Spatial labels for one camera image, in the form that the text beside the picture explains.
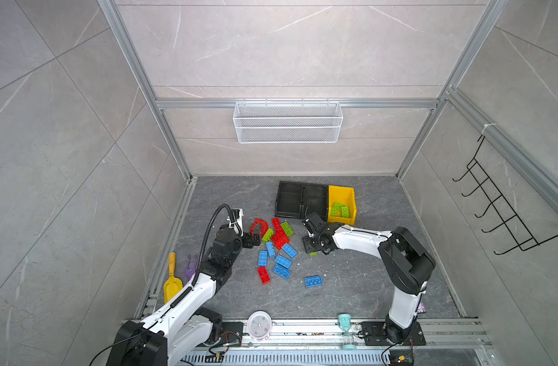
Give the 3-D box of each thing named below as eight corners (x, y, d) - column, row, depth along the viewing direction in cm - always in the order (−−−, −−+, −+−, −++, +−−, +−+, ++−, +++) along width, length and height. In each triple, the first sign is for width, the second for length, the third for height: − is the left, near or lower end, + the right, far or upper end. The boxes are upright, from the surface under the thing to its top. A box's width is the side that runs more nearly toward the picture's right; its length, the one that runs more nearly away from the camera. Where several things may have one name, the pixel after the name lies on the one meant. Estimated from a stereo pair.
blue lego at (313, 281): (306, 288, 85) (306, 286, 84) (303, 279, 87) (304, 278, 86) (323, 284, 86) (323, 283, 85) (320, 276, 88) (321, 274, 87)
